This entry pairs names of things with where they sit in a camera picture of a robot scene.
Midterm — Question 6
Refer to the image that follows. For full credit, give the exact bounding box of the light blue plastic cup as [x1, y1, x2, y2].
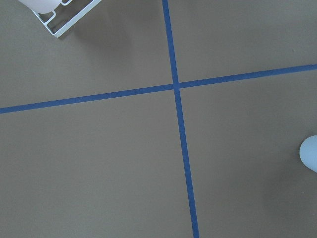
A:
[299, 135, 317, 173]

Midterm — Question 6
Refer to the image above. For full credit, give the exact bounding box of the white wire cup rack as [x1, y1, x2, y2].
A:
[32, 0, 101, 38]

